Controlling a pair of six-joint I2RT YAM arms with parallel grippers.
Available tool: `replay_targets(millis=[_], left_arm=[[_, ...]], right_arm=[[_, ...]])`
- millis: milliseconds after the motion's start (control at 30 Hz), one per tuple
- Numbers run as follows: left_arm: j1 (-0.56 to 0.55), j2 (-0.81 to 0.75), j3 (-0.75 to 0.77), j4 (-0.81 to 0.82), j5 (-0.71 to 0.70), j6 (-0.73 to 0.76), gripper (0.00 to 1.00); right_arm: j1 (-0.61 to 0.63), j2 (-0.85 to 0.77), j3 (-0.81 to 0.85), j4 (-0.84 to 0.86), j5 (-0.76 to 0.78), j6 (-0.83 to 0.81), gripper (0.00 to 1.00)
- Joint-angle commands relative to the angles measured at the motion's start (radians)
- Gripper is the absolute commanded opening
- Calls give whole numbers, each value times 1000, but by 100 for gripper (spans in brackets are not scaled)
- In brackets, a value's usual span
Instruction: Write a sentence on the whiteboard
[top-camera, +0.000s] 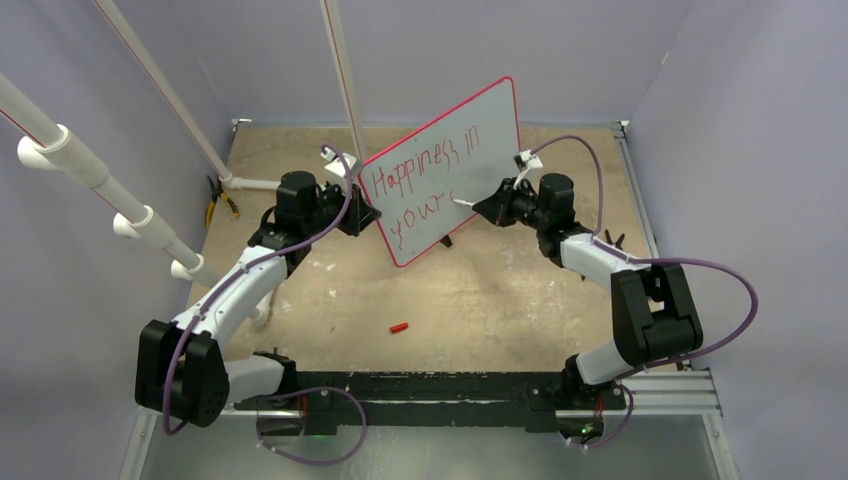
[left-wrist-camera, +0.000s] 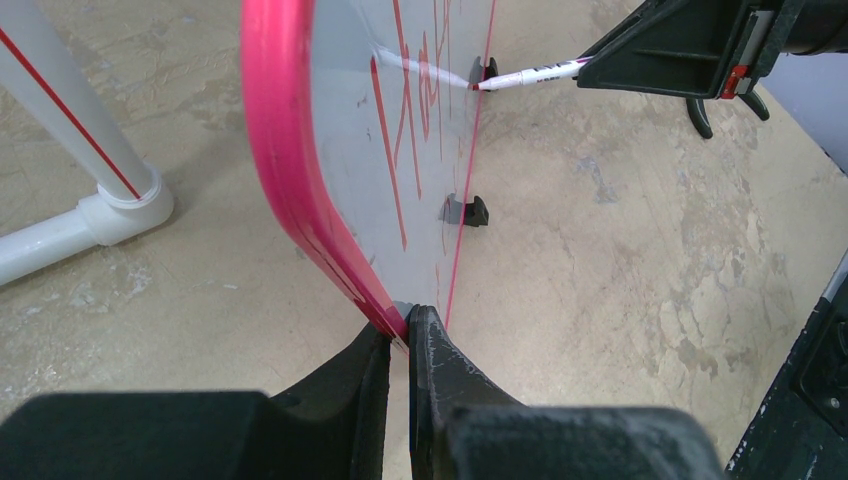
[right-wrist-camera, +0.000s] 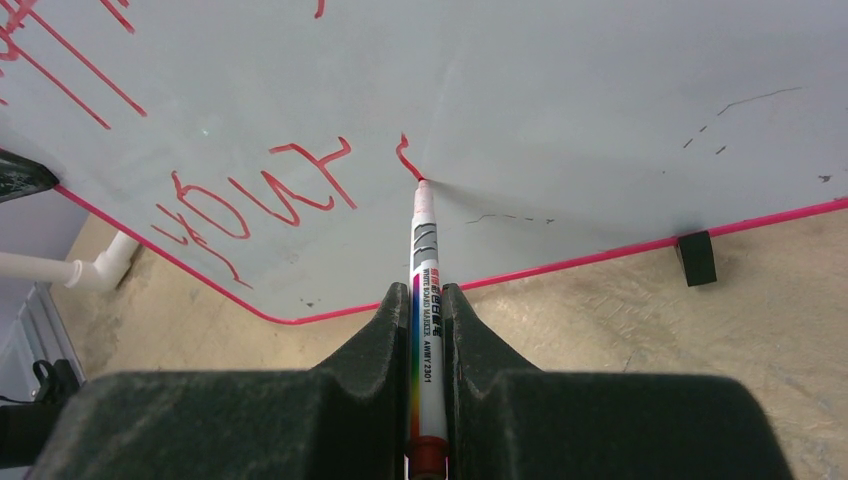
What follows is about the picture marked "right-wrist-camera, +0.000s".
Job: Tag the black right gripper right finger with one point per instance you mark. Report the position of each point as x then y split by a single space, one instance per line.
512 420

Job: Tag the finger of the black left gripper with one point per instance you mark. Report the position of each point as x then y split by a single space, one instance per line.
22 177

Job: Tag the black whiteboard foot left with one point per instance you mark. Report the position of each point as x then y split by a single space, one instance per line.
696 256

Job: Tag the red whiteboard marker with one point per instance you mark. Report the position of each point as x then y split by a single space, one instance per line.
427 429

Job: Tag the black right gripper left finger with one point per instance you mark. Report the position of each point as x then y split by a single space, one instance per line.
341 419

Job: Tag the aluminium table frame rail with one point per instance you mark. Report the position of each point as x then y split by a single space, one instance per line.
37 333

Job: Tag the red framed whiteboard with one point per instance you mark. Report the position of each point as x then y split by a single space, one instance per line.
270 148

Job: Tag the white pvc pipe frame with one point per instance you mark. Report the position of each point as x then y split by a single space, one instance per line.
102 274

